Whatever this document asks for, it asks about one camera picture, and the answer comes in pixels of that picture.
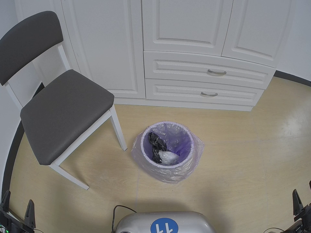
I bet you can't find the white trash bin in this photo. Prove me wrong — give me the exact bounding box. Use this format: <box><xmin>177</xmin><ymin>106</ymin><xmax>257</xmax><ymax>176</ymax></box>
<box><xmin>141</xmin><ymin>122</ymin><xmax>196</xmax><ymax>183</ymax></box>

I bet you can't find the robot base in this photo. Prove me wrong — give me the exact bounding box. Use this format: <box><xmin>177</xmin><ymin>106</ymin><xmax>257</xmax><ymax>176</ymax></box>
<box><xmin>116</xmin><ymin>211</ymin><xmax>217</xmax><ymax>233</ymax></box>

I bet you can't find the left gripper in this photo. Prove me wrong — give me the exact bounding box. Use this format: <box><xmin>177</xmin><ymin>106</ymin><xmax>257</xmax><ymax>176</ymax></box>
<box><xmin>0</xmin><ymin>190</ymin><xmax>36</xmax><ymax>233</ymax></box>

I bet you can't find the white wardrobe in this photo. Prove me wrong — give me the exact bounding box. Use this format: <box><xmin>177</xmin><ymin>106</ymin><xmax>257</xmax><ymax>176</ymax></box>
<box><xmin>14</xmin><ymin>0</ymin><xmax>296</xmax><ymax>112</ymax></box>

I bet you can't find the crumpled black plastic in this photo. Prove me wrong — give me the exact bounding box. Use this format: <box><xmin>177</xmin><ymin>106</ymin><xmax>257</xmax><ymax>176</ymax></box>
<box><xmin>148</xmin><ymin>132</ymin><xmax>168</xmax><ymax>164</ymax></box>

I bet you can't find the purple plastic bag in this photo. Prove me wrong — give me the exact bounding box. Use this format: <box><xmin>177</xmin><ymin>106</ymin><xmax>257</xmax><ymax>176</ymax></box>
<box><xmin>131</xmin><ymin>121</ymin><xmax>205</xmax><ymax>184</ymax></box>

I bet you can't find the crumpled white paper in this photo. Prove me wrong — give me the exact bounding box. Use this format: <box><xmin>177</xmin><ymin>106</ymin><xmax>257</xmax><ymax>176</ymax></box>
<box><xmin>158</xmin><ymin>150</ymin><xmax>181</xmax><ymax>166</ymax></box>

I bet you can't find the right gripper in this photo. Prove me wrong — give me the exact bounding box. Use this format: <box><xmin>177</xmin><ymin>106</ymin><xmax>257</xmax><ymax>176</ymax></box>
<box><xmin>292</xmin><ymin>180</ymin><xmax>311</xmax><ymax>227</ymax></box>

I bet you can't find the grey padded white chair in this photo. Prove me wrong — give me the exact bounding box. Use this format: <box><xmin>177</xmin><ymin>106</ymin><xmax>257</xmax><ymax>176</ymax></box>
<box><xmin>0</xmin><ymin>11</ymin><xmax>128</xmax><ymax>190</ymax></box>

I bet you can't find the black cable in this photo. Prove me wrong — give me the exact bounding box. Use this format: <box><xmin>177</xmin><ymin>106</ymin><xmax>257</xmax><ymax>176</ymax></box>
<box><xmin>266</xmin><ymin>226</ymin><xmax>287</xmax><ymax>233</ymax></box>
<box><xmin>111</xmin><ymin>205</ymin><xmax>138</xmax><ymax>231</ymax></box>

